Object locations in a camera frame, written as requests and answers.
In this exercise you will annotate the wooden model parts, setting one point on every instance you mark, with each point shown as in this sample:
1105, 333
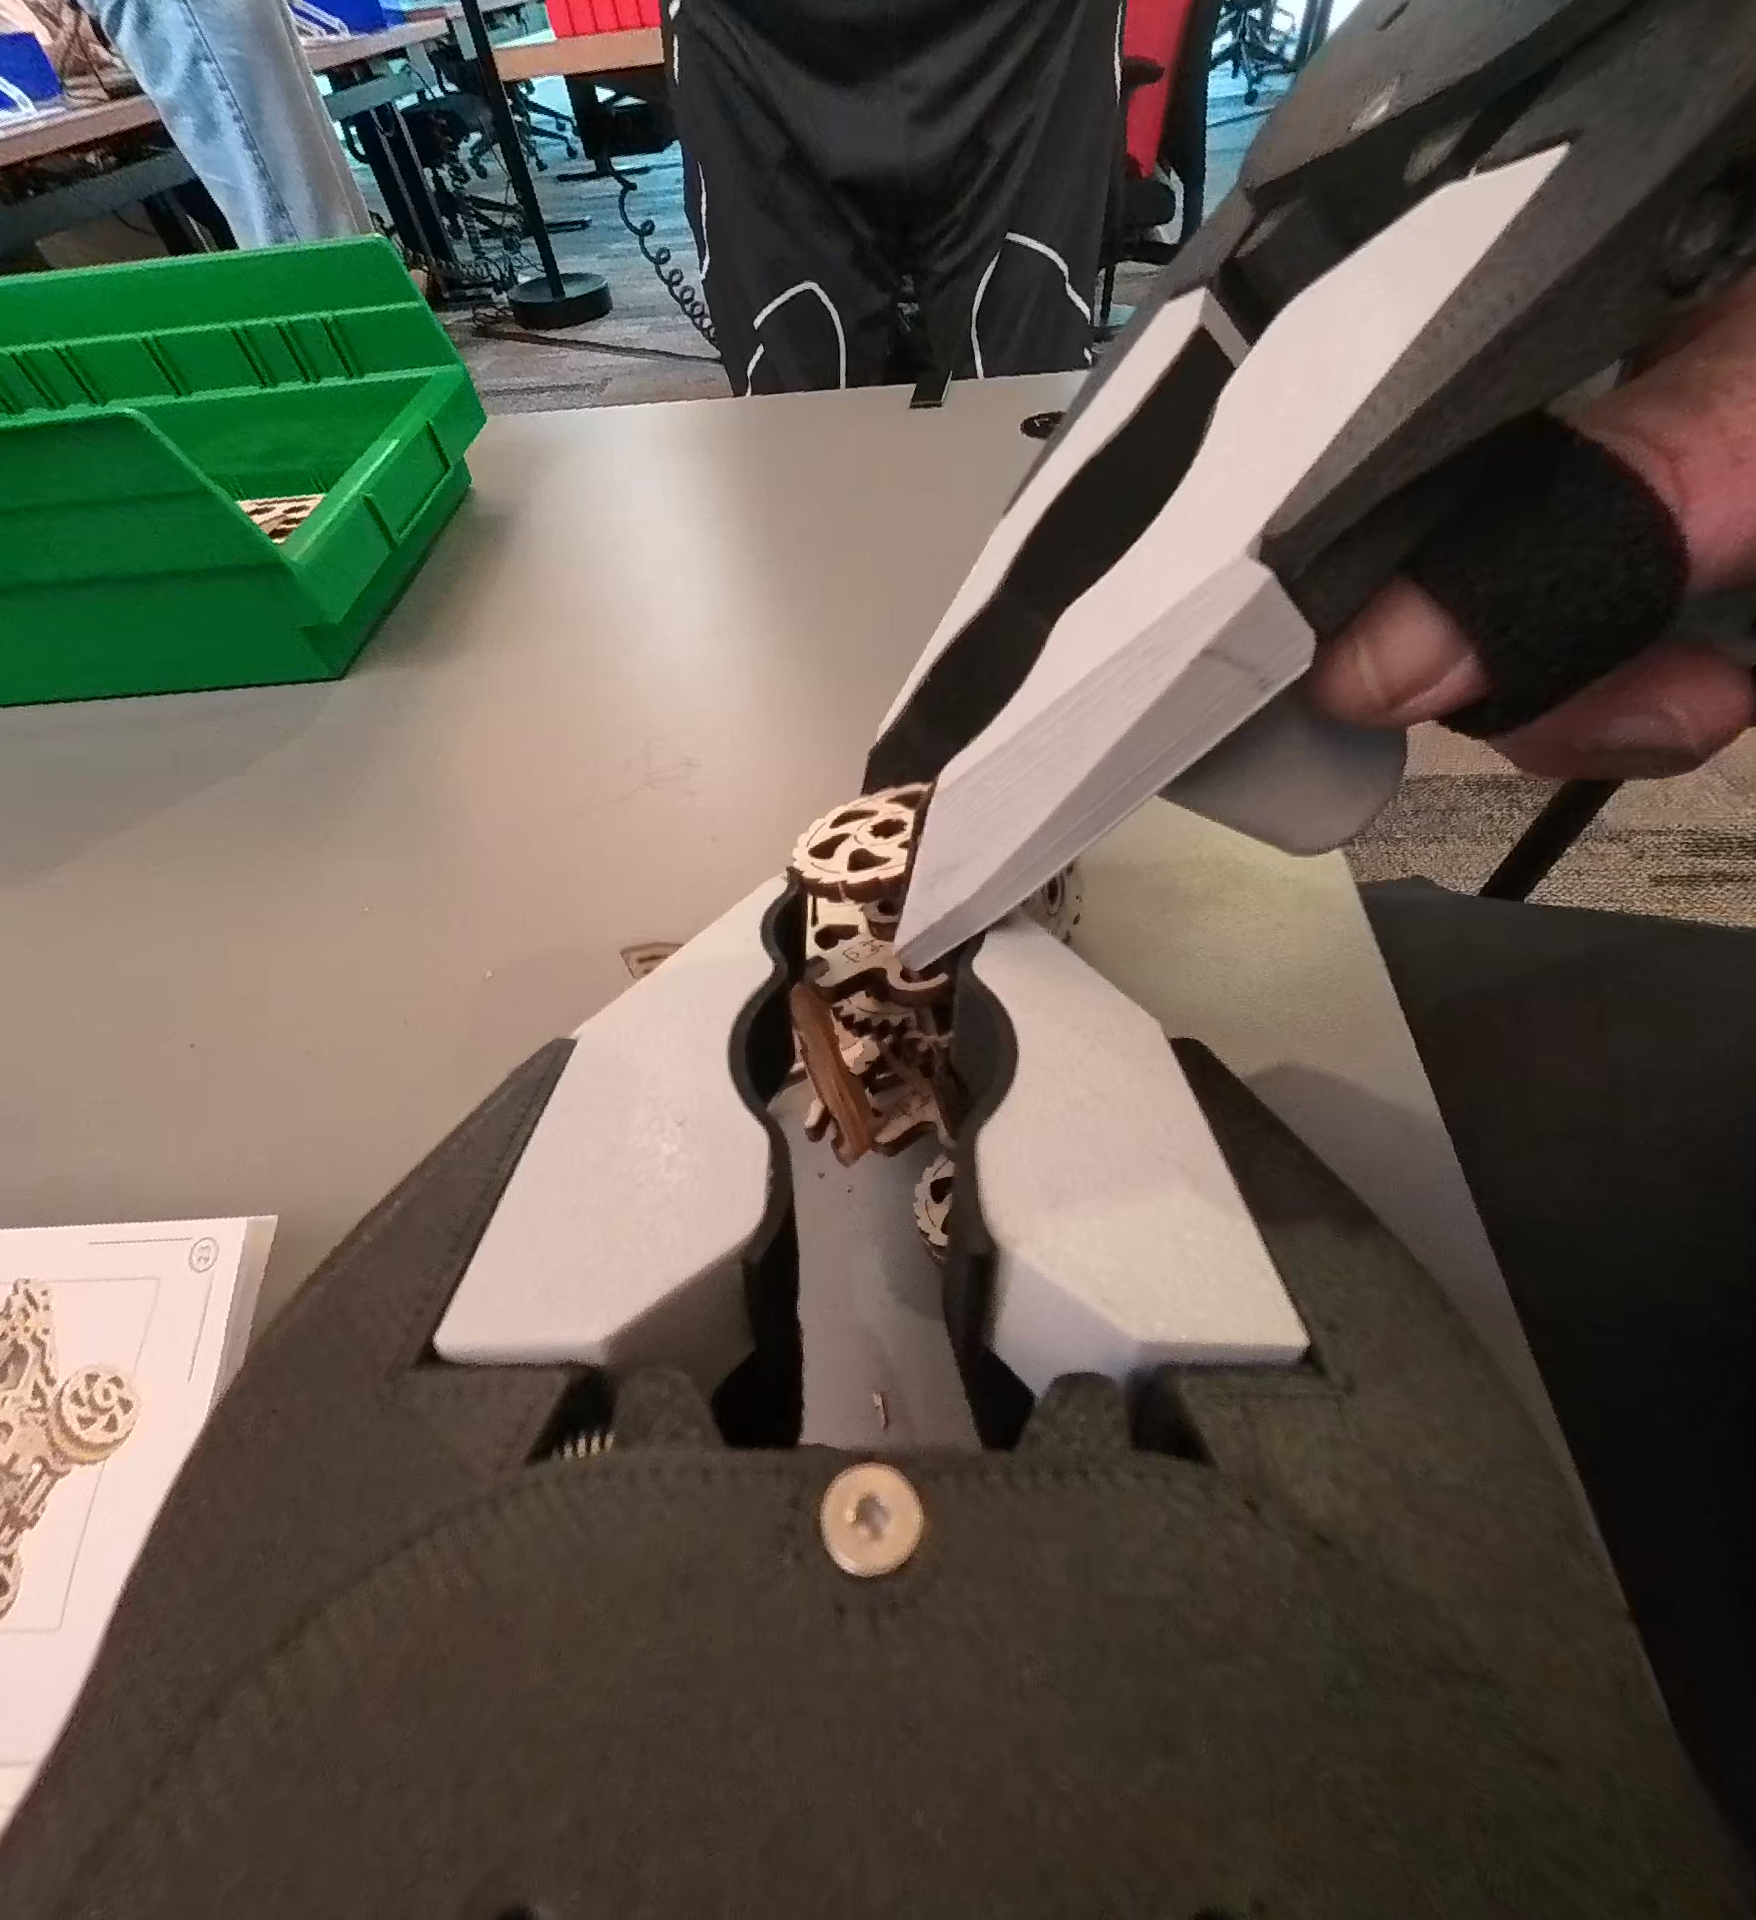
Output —
283, 521

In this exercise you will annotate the red bin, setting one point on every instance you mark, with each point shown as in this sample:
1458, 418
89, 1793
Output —
602, 15

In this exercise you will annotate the thick wooden wheel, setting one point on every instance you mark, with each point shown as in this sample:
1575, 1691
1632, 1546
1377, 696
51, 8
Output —
938, 1200

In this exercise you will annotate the black round-base pole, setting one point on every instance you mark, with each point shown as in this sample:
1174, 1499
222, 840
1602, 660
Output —
564, 302

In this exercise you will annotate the green plastic bin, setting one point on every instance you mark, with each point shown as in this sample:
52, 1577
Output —
98, 600

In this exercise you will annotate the wooden buggy model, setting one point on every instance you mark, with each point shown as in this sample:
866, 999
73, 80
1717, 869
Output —
863, 1036

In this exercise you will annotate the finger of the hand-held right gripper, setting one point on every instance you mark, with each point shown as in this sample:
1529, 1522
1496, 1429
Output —
1074, 451
1194, 600

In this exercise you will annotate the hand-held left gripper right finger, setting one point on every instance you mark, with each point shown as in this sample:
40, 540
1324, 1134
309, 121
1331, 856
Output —
1134, 1200

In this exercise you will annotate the person's black clothing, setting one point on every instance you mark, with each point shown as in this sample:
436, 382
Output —
1643, 1276

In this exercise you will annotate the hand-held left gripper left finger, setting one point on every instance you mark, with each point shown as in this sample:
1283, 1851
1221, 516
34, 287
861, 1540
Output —
607, 1200

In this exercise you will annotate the black office chair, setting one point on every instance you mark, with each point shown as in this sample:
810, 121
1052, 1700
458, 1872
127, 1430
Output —
444, 128

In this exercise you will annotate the wooden workbench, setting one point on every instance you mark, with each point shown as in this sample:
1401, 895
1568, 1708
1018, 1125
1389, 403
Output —
580, 57

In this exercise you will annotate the instruction booklet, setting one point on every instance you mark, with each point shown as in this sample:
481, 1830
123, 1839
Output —
70, 1651

